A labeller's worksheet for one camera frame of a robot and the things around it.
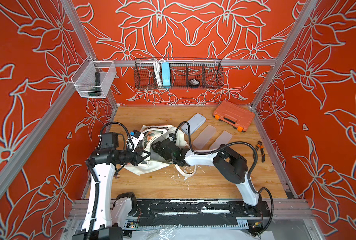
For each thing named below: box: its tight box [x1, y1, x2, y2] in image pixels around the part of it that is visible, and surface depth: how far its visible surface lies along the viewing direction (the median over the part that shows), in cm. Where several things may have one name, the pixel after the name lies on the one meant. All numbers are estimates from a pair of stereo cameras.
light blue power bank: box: [161, 62, 171, 86], surface depth 92 cm
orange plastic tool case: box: [212, 100, 256, 133], surface depth 109 cm
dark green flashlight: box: [88, 71, 102, 97], surface depth 81 cm
